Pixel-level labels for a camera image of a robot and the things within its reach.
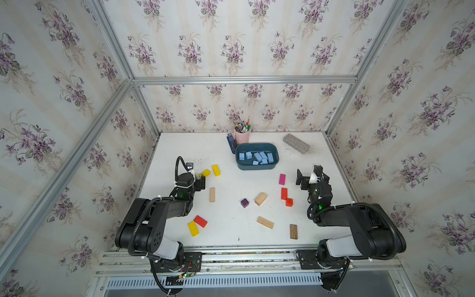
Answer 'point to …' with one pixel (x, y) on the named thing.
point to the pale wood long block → (212, 194)
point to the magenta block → (282, 179)
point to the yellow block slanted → (206, 173)
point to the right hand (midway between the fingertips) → (314, 170)
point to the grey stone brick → (296, 143)
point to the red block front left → (200, 221)
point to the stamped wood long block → (265, 223)
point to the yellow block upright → (216, 170)
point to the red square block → (289, 202)
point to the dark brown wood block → (293, 230)
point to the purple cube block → (244, 203)
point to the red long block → (284, 193)
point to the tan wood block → (260, 198)
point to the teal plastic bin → (253, 148)
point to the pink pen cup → (242, 138)
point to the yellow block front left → (193, 228)
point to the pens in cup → (242, 127)
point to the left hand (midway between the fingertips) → (192, 175)
